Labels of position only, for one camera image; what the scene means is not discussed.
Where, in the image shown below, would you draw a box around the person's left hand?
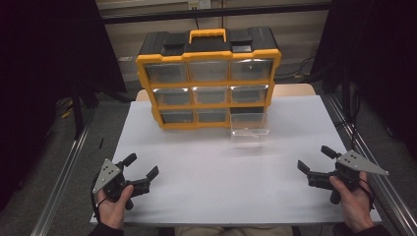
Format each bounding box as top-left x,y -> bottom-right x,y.
95,185 -> 135,230

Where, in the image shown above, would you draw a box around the person's right hand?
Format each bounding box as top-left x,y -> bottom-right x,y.
328,171 -> 377,234

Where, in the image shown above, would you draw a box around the white table sheet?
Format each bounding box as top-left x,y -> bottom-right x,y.
89,94 -> 383,227

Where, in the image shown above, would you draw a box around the black metal stand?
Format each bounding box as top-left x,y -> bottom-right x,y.
69,73 -> 100,141
339,60 -> 362,150

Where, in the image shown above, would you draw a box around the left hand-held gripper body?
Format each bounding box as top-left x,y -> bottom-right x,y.
92,158 -> 151,211

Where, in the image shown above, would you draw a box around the aluminium frame rail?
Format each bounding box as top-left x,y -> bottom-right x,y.
324,94 -> 417,236
30,107 -> 96,236

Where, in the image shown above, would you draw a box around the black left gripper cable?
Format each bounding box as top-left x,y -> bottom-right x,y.
90,173 -> 102,221

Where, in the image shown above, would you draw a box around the black horizontal bar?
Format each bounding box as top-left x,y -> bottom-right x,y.
99,2 -> 332,25

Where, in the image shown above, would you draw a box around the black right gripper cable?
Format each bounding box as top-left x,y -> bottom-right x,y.
357,178 -> 376,211

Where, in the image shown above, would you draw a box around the clear plastic pulled-out drawer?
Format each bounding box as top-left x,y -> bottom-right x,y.
229,112 -> 270,148

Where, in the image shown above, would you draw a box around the black floor cables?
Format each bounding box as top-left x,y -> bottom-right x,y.
274,55 -> 317,82

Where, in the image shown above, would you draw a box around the yellow black drawer organizer cabinet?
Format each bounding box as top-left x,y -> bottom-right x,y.
136,28 -> 282,131

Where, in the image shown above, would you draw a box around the set of clear cabinet drawers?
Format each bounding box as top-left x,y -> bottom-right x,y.
145,58 -> 273,124

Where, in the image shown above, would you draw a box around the yellow floor cable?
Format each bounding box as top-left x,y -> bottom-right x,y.
58,97 -> 75,120

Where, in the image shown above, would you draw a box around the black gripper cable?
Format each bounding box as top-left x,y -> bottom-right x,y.
357,178 -> 376,211
90,173 -> 102,221

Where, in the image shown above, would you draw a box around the white wall socket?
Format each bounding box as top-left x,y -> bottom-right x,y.
188,0 -> 211,11

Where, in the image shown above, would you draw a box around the black curtain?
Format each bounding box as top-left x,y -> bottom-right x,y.
0,0 -> 128,212
310,0 -> 417,160

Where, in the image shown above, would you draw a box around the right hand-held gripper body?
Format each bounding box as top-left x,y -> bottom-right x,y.
307,149 -> 390,206

